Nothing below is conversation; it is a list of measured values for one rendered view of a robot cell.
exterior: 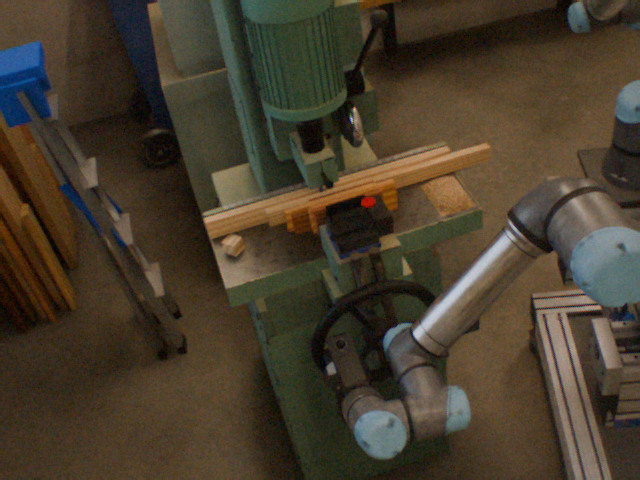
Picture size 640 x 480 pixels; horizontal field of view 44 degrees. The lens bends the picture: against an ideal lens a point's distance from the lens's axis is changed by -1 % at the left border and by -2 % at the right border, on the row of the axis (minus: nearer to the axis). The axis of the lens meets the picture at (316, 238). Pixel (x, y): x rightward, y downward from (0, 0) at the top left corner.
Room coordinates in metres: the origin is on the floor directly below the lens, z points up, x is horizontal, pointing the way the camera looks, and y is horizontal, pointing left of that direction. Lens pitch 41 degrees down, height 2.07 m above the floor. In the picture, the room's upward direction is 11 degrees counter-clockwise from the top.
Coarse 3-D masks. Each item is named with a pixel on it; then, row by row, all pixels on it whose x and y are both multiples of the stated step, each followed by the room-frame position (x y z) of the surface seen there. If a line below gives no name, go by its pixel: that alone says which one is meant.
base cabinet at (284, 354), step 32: (256, 320) 1.39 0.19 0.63; (352, 320) 1.28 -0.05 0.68; (288, 352) 1.25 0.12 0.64; (384, 352) 1.29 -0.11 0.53; (288, 384) 1.25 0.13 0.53; (320, 384) 1.26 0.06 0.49; (384, 384) 1.29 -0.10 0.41; (288, 416) 1.25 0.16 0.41; (320, 416) 1.26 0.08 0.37; (320, 448) 1.25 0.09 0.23; (352, 448) 1.27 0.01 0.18; (416, 448) 1.30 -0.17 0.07; (448, 448) 1.32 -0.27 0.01
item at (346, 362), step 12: (336, 336) 0.97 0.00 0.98; (348, 336) 0.97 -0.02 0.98; (336, 348) 0.95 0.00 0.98; (348, 348) 0.95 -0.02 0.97; (336, 360) 0.93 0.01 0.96; (348, 360) 0.93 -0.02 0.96; (336, 372) 0.92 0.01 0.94; (348, 372) 0.91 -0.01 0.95; (360, 372) 0.91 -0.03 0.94; (348, 384) 0.89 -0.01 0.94
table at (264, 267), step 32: (416, 192) 1.44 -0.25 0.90; (416, 224) 1.33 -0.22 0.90; (448, 224) 1.32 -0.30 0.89; (480, 224) 1.34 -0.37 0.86; (224, 256) 1.34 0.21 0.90; (256, 256) 1.32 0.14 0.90; (288, 256) 1.30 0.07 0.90; (320, 256) 1.28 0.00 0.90; (256, 288) 1.25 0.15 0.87; (288, 288) 1.26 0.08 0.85
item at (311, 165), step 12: (300, 144) 1.47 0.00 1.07; (300, 156) 1.43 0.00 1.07; (312, 156) 1.42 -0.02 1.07; (324, 156) 1.41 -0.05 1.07; (300, 168) 1.46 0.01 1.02; (312, 168) 1.39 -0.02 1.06; (324, 168) 1.40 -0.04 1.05; (336, 168) 1.40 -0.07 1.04; (312, 180) 1.39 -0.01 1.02; (336, 180) 1.40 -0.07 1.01
